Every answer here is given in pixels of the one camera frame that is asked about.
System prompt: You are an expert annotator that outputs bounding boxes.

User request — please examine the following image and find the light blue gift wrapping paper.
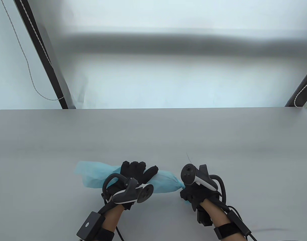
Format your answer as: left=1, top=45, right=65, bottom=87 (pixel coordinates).
left=74, top=161, right=191, bottom=205

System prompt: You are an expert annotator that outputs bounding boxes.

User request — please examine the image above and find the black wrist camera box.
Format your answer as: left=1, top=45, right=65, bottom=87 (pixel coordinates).
left=227, top=210, right=252, bottom=236
left=76, top=211, right=106, bottom=240

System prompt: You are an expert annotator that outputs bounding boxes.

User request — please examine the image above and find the person's left hand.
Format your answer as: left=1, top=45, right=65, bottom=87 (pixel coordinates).
left=101, top=161, right=159, bottom=211

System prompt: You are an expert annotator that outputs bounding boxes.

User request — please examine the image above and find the thin black cable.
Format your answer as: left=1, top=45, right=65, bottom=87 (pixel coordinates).
left=226, top=206, right=257, bottom=241

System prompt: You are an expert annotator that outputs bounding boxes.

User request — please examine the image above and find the white twisted cord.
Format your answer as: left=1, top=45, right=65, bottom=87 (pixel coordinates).
left=0, top=0, right=66, bottom=101
left=291, top=74, right=307, bottom=108

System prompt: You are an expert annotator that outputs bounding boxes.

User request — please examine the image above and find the person's right forearm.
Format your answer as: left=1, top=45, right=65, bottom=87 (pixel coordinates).
left=201, top=200, right=231, bottom=229

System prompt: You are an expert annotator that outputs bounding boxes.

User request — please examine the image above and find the person's left forearm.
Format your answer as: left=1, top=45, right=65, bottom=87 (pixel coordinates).
left=103, top=204, right=125, bottom=230

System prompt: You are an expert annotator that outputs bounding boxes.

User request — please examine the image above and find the person's right hand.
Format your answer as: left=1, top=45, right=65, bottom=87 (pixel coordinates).
left=180, top=185, right=223, bottom=212

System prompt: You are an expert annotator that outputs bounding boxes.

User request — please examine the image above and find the black wrist strap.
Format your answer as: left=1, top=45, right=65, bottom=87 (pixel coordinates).
left=93, top=227, right=115, bottom=241
left=214, top=223, right=240, bottom=239

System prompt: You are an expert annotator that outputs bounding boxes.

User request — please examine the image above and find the black metal pole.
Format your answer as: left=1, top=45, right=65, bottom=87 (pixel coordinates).
left=14, top=0, right=69, bottom=109
left=284, top=64, right=307, bottom=107

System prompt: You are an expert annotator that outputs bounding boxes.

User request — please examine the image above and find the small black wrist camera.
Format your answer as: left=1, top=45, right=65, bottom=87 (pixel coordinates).
left=197, top=206, right=213, bottom=226

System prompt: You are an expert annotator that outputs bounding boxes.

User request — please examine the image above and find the black and white controller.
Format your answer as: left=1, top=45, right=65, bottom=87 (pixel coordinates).
left=181, top=164, right=218, bottom=191
left=112, top=179, right=154, bottom=204

